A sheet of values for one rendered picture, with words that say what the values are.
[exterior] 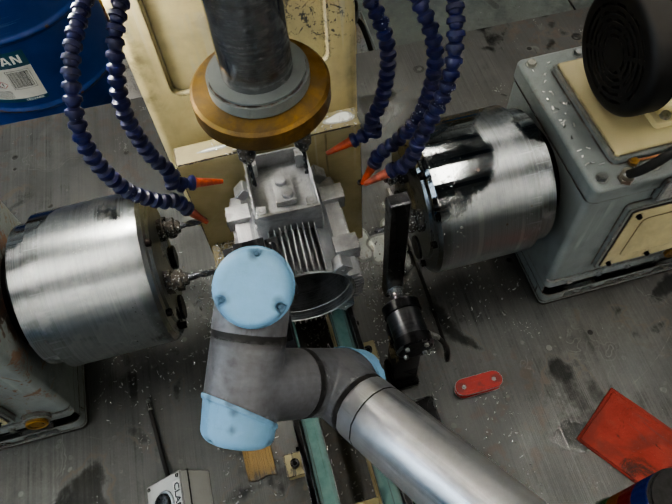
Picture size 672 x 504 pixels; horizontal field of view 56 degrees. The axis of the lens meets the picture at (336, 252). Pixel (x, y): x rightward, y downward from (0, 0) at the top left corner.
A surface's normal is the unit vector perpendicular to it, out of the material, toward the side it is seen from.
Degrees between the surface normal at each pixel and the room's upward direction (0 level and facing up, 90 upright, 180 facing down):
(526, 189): 43
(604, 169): 0
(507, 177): 32
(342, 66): 90
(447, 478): 26
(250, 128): 0
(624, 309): 0
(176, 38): 90
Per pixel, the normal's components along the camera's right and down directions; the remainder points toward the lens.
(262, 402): 0.62, 0.04
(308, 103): -0.04, -0.51
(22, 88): 0.20, 0.84
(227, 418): -0.16, -0.01
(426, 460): -0.48, -0.49
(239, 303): 0.09, -0.03
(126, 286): 0.15, 0.19
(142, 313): 0.21, 0.48
